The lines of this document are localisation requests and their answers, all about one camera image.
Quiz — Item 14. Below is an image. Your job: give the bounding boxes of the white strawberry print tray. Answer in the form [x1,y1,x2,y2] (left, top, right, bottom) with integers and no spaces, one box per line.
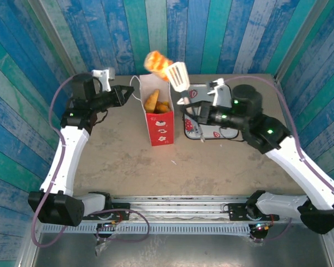
[183,83,239,140]

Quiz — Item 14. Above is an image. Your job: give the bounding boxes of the golden fake croissant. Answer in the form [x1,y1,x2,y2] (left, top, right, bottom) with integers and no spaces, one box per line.
[155,101,171,113]
[144,88,160,112]

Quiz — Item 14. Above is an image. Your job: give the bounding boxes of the metal tongs with white tips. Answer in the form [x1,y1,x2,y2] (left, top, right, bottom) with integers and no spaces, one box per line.
[165,61,206,143]

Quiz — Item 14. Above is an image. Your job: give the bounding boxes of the red and white paper bag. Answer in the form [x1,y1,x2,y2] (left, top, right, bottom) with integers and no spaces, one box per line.
[129,73,175,147]

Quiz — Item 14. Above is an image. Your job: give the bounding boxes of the orange white twisted fake pastry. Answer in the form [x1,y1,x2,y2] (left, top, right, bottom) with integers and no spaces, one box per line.
[144,50,174,82]

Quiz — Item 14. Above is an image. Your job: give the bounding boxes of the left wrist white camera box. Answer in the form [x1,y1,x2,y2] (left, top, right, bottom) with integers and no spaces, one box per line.
[91,67,115,92]

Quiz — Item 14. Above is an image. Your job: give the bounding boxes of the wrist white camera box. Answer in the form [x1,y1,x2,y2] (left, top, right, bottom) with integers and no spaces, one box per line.
[207,78,232,108]
[91,67,115,92]

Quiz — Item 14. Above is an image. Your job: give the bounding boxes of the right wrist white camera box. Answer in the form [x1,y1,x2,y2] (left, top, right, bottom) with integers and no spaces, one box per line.
[207,78,232,108]

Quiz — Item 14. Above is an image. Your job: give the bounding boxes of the aluminium frame post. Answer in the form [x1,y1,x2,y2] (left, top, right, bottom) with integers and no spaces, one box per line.
[274,0,331,80]
[27,0,80,84]

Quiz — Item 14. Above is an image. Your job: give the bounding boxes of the aluminium mounting rail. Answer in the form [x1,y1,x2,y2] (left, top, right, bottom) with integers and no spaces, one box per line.
[30,196,328,223]

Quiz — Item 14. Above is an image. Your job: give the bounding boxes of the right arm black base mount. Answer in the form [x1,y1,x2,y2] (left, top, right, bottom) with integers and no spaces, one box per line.
[228,201,279,222]

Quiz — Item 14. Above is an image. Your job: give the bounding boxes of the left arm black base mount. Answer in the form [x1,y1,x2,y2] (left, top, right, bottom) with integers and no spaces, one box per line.
[80,202,131,221]

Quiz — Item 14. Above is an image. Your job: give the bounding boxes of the grey slotted cable duct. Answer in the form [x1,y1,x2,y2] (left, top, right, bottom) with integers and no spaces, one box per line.
[41,224,251,234]

